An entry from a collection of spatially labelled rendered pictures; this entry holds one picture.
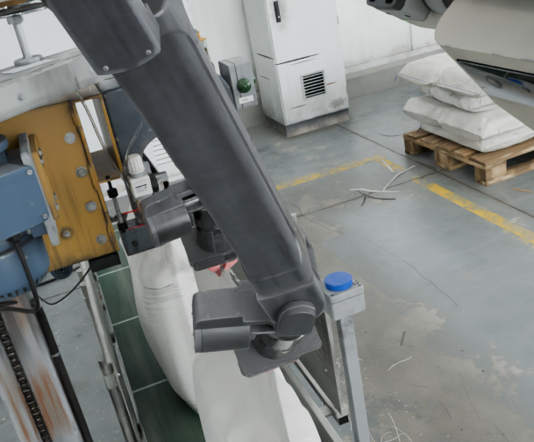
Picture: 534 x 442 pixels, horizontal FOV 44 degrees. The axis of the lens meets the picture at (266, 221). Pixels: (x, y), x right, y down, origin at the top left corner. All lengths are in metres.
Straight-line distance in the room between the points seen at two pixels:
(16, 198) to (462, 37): 0.66
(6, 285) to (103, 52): 0.79
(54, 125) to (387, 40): 5.05
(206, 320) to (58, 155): 0.68
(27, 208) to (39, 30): 2.97
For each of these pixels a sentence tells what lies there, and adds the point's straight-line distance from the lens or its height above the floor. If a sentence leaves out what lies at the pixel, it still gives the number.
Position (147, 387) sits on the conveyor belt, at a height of 0.38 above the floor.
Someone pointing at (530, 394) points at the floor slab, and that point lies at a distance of 2.43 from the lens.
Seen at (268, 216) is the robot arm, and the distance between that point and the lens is 0.54.
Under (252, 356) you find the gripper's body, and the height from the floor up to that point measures 1.11.
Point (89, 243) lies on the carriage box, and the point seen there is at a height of 1.06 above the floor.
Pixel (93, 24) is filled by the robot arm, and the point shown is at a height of 1.54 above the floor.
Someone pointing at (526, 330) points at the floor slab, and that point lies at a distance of 2.71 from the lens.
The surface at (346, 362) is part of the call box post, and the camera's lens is 1.52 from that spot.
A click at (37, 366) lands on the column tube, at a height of 0.80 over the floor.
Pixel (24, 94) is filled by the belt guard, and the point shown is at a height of 1.39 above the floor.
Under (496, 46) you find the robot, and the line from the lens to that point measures 0.85.
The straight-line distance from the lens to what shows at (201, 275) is 1.30.
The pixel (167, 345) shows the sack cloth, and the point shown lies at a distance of 1.79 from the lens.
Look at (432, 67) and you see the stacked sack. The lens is 4.16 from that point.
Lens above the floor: 1.57
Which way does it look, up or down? 24 degrees down
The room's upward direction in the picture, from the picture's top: 11 degrees counter-clockwise
